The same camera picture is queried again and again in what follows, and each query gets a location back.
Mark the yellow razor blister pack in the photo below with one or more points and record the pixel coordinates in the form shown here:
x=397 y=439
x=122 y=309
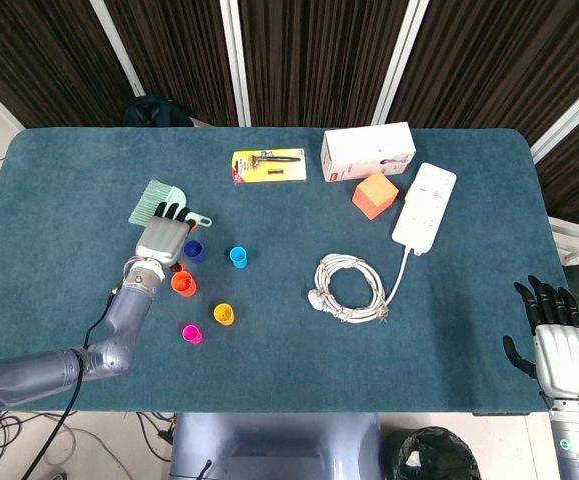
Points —
x=269 y=167

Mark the dark blue bag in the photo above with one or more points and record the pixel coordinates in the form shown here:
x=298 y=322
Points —
x=156 y=112

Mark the orange foam cube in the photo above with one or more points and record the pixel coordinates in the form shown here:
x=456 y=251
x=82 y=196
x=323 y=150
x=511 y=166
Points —
x=374 y=197

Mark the black trash bin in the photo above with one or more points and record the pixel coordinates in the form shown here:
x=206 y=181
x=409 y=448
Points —
x=429 y=457

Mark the blue felt table cover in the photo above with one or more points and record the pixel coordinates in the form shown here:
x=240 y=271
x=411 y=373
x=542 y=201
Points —
x=279 y=360

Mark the white power strip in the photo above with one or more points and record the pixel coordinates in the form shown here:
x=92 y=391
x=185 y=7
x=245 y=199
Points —
x=424 y=210

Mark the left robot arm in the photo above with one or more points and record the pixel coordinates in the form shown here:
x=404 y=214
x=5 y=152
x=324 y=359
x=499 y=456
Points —
x=29 y=375

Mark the yellow plastic cup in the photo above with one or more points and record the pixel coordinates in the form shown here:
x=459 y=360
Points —
x=224 y=314

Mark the orange plastic cup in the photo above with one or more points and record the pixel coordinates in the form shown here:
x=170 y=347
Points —
x=185 y=285

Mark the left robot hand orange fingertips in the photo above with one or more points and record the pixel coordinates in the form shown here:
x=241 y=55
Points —
x=161 y=240

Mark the white cardboard box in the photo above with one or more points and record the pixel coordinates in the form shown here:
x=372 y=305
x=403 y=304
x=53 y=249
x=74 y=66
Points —
x=366 y=150

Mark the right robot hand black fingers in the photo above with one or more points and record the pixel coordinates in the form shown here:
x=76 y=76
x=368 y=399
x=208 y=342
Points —
x=564 y=360

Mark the pink plastic cup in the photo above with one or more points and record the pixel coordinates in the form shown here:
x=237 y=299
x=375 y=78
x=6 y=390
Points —
x=192 y=334

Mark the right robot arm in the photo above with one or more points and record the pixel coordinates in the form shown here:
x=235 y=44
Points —
x=576 y=445

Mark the mint green hand brush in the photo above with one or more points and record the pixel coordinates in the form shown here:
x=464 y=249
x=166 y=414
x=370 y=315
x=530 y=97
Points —
x=151 y=197

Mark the light blue plastic cup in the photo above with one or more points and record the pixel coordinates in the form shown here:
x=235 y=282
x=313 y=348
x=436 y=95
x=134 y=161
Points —
x=238 y=257

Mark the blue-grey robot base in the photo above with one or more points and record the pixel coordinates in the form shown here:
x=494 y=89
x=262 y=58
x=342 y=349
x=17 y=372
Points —
x=274 y=445

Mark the dark blue plastic cup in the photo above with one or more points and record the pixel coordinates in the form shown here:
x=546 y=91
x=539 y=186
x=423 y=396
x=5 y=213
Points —
x=195 y=252

